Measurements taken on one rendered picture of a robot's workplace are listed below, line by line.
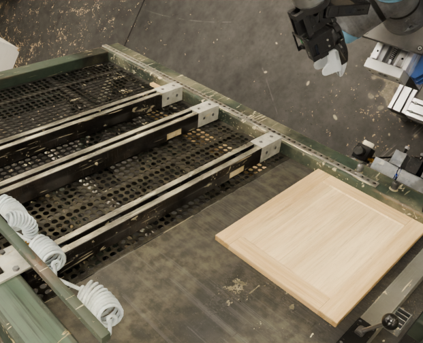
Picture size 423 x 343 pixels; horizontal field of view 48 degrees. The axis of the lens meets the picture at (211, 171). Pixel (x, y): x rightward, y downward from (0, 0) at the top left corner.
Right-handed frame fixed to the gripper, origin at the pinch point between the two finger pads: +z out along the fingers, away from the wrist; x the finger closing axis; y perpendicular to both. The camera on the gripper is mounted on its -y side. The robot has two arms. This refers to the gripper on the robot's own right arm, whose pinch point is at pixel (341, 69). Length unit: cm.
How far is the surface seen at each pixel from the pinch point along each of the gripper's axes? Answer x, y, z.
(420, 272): 21, 3, 62
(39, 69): -142, 82, 16
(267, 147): -48, 16, 53
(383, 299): 26, 18, 54
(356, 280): 16, 20, 55
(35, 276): -8, 92, 10
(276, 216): -15, 28, 51
